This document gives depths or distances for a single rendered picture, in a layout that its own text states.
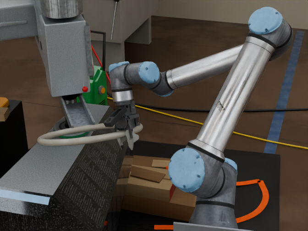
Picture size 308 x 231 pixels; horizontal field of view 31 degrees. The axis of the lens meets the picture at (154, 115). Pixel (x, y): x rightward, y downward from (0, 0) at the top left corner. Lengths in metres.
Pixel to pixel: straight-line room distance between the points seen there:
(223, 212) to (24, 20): 2.00
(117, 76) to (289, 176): 2.39
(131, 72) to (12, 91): 3.69
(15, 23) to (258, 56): 1.93
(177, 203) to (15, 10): 1.64
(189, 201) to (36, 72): 3.04
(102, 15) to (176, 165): 3.99
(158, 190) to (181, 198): 0.18
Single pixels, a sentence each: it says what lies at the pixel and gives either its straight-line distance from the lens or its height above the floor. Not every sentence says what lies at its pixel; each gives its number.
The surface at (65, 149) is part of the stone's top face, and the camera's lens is 3.19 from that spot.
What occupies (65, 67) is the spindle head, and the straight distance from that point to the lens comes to 3.04.
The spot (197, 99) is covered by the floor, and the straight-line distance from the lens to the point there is 5.56.
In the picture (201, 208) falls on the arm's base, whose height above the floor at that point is 1.15.
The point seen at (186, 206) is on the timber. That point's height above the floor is 0.15.
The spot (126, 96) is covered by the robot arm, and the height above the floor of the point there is 1.41.
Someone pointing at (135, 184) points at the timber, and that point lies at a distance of 3.84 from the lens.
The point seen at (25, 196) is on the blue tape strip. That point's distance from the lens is 2.88.
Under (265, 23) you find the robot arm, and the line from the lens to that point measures 2.06.
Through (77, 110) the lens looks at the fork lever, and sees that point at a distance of 3.04.
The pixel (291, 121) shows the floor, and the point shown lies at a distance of 5.27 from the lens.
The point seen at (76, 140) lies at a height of 1.26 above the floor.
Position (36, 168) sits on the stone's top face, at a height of 0.81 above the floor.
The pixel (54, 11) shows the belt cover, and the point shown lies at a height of 1.60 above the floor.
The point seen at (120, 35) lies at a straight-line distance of 5.86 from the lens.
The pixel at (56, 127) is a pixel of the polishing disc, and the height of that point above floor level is 0.87.
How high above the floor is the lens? 2.44
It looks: 28 degrees down
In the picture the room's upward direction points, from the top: 1 degrees counter-clockwise
